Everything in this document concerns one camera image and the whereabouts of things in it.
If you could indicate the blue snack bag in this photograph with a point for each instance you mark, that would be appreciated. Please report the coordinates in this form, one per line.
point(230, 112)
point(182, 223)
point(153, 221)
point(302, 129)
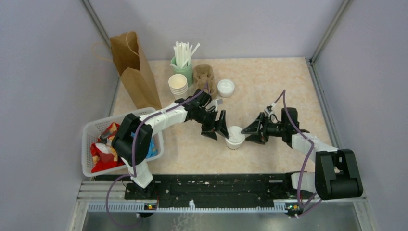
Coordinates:
point(152, 150)

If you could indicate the white paper coffee cup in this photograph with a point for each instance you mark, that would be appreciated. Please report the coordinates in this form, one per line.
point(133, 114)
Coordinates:
point(233, 146)

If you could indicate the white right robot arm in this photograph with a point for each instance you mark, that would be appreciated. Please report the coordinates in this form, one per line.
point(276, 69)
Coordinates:
point(336, 174)

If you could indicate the brown pulp cup carrier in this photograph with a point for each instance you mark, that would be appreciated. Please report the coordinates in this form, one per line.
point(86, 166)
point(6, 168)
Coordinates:
point(203, 76)

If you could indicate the aluminium frame rail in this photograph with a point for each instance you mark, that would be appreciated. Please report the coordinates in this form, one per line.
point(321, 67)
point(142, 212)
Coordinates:
point(101, 206)

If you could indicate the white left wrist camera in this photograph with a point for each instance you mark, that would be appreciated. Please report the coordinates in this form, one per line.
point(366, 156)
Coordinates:
point(213, 105)

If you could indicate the brown paper bag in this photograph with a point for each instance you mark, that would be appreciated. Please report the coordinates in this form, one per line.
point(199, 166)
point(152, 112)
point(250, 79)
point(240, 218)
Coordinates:
point(133, 69)

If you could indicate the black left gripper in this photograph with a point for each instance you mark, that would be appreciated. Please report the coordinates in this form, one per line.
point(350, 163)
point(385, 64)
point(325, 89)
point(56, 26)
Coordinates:
point(220, 126)

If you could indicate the white paper straws bundle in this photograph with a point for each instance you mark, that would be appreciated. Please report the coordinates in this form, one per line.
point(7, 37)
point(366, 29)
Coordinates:
point(183, 54)

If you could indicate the white plastic cup lid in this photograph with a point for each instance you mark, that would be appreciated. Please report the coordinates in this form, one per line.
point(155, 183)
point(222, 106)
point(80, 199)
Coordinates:
point(235, 135)

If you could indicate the stack of white lids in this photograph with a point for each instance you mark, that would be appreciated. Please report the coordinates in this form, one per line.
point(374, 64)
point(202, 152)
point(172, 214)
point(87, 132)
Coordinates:
point(225, 88)

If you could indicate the white plastic basket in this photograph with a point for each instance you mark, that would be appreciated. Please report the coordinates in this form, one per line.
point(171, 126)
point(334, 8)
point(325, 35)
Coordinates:
point(93, 130)

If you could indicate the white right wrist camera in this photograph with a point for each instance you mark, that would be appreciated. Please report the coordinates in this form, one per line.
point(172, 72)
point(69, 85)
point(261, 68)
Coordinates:
point(269, 110)

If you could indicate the green straw holder cup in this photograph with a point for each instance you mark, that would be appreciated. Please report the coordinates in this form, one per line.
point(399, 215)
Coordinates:
point(187, 71)

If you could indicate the red snack bag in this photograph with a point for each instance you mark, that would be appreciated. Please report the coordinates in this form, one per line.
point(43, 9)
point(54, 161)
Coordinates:
point(104, 156)

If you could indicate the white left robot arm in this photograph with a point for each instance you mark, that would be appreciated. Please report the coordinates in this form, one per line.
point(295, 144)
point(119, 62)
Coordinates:
point(133, 138)

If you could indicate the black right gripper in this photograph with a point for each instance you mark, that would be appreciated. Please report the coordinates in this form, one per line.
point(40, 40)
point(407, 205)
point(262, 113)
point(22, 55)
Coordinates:
point(254, 128)

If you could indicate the stack of white paper cups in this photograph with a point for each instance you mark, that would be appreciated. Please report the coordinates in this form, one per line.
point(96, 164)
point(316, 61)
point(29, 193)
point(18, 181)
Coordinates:
point(178, 86)

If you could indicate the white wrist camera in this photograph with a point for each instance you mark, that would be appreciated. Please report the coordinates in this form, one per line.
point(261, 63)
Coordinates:
point(269, 110)
point(213, 105)

